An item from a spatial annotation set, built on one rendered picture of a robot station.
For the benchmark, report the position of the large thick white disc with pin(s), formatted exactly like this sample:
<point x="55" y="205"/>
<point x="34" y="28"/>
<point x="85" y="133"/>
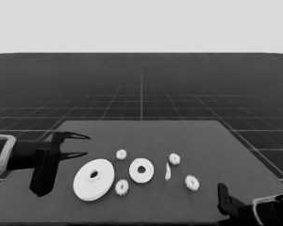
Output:
<point x="85" y="188"/>

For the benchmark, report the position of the white round carrier with pins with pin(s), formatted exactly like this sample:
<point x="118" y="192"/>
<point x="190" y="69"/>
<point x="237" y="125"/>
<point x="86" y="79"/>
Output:
<point x="147" y="176"/>

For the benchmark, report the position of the small white T-shaped piece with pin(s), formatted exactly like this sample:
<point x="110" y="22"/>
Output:
<point x="168" y="174"/>

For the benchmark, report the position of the small white toothed gear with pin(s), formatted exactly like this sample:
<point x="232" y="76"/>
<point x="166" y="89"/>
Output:
<point x="177" y="159"/>
<point x="125" y="188"/>
<point x="124" y="155"/>
<point x="196" y="184"/>

